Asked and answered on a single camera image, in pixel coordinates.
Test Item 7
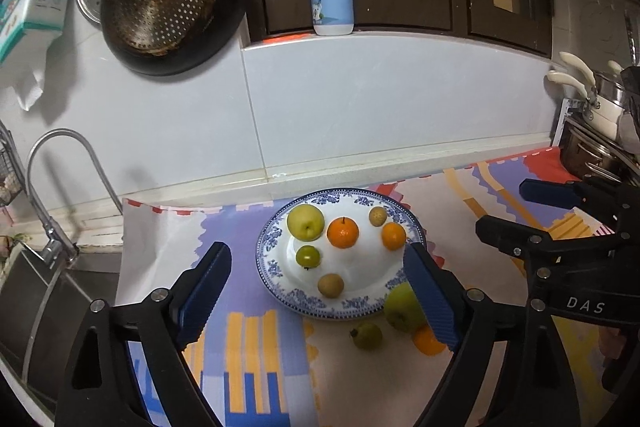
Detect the tall chrome spring faucet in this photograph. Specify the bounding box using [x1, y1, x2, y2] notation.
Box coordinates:
[30, 202, 81, 268]

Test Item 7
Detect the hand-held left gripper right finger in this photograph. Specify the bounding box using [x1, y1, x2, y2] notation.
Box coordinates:
[402, 243, 593, 427]

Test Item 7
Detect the yellow-green apple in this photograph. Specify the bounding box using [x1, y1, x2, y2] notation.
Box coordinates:
[286, 204, 326, 242]

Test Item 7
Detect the steel kitchen sink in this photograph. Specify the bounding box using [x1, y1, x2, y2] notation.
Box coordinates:
[0, 247, 123, 408]

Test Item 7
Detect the brown longan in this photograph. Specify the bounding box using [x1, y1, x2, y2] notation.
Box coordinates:
[318, 273, 344, 298]

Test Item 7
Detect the white plastic bag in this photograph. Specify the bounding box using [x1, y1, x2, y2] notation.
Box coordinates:
[0, 27, 66, 110]

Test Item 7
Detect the person's right hand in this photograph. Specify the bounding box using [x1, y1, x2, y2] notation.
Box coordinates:
[598, 328, 632, 360]

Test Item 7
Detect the chrome gooseneck faucet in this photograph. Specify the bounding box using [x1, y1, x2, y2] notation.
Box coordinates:
[26, 129, 124, 218]

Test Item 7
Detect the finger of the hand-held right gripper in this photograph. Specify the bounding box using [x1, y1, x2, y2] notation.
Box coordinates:
[519, 177, 640, 228]
[475, 215, 640, 268]

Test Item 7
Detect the green apple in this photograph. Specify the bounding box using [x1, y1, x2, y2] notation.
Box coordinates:
[384, 282, 428, 334]

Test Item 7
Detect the metal pot rack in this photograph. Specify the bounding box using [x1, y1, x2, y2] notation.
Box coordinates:
[550, 99, 640, 188]

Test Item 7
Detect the black wire basket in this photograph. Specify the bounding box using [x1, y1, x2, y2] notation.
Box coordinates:
[0, 122, 28, 208]

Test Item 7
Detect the orange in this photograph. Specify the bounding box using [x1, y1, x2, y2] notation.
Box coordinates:
[412, 324, 447, 356]
[327, 216, 360, 249]
[381, 222, 407, 251]

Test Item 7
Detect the blue patterned white plate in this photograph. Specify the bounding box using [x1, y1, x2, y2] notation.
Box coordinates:
[255, 188, 426, 320]

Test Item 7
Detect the large steel pot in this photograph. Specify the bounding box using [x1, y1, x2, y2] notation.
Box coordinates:
[560, 127, 626, 181]

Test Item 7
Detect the white-handled pan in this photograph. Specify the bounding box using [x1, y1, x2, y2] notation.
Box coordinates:
[546, 70, 623, 141]
[559, 52, 623, 128]

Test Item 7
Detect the colourful patterned tablecloth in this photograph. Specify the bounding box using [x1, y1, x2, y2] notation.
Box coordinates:
[116, 146, 640, 427]

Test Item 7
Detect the small green tangerine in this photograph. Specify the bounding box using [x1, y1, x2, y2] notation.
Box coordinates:
[350, 322, 383, 351]
[296, 245, 321, 269]

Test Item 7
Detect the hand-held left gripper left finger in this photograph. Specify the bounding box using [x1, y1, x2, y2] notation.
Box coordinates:
[54, 241, 233, 427]

